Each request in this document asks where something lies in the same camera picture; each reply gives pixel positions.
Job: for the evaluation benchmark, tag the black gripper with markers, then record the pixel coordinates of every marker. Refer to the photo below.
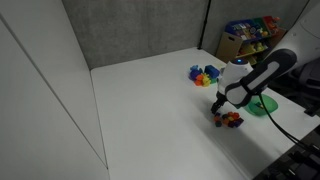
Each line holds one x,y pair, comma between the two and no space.
221,97

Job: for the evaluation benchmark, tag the blue wooden cube block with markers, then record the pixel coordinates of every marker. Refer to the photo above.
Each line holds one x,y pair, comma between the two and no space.
236,124
258,104
217,114

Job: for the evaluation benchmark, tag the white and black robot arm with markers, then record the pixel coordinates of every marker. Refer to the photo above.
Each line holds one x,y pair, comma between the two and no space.
266,75

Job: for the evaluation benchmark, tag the green wooden cube block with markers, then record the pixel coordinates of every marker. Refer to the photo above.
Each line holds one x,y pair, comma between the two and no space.
218,123
225,116

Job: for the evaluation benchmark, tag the yellow wooden cube block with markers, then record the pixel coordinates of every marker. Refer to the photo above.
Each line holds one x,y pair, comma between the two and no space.
230,118
262,107

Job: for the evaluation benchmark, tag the dark purple wooden cube block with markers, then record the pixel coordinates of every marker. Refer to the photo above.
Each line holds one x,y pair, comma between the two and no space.
240,120
230,125

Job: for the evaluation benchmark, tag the green plastic bowl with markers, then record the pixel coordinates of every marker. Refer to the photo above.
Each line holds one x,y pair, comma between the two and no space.
270,106

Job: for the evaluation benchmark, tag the green plastic toy piece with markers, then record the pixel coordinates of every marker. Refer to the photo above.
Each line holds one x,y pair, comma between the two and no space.
214,80

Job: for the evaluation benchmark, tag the yellow plastic toy piece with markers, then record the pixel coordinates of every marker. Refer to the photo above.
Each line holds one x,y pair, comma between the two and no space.
206,80

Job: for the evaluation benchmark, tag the orange plastic toy piece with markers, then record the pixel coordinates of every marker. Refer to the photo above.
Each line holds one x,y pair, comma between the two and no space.
199,80

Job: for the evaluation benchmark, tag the blue toy cube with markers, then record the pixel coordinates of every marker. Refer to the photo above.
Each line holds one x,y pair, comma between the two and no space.
212,71

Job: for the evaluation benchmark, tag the small yellow storage bin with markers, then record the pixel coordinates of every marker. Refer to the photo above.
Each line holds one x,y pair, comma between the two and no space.
252,59

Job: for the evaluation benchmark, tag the wooden toy organizer shelf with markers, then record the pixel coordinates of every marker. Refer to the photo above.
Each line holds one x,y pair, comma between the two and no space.
228,46

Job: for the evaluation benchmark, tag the blue storage bin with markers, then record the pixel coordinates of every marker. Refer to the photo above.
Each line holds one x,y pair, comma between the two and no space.
238,29

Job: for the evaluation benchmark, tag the black vertical pole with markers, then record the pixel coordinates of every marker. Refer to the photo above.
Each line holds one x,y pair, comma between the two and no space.
203,25

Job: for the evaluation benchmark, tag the green storage bin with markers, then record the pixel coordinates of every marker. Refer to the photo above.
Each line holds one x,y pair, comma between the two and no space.
259,23

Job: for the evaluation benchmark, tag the black table clamp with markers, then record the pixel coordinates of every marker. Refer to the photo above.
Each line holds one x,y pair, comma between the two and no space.
312,112

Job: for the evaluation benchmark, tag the black equipment rack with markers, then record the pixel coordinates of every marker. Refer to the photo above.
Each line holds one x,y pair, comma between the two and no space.
296,163

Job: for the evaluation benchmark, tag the red storage bin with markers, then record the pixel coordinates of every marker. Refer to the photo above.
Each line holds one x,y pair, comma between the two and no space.
269,21

